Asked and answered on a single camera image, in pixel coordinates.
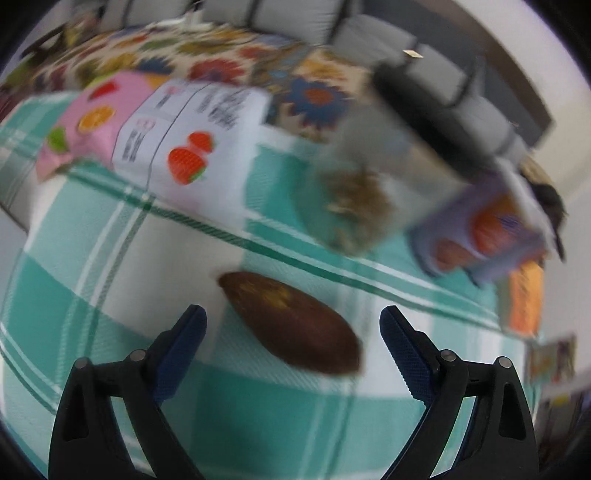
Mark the clear container with black lid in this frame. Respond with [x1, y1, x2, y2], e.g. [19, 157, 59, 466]
[307, 65, 497, 257]

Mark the brown sweet potato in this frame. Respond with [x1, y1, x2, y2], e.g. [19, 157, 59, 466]
[217, 271, 363, 376]

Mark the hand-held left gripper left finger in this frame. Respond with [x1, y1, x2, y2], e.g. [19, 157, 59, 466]
[48, 304, 208, 480]

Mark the floral bed sheet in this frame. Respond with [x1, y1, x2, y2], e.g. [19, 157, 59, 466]
[0, 23, 384, 145]

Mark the grey pillow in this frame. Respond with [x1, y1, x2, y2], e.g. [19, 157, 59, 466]
[198, 0, 354, 44]
[332, 14, 478, 109]
[438, 69, 534, 155]

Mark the green checked tablecloth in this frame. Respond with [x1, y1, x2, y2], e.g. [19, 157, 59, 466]
[0, 99, 541, 480]

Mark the clear jar with orange label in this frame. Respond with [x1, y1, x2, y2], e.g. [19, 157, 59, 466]
[526, 336, 578, 385]

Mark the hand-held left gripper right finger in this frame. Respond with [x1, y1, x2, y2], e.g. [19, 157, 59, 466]
[379, 305, 541, 480]

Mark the grey sofa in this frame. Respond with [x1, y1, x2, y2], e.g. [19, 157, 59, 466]
[360, 0, 555, 141]

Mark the pink snack packet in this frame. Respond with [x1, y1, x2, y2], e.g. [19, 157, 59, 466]
[36, 71, 273, 227]

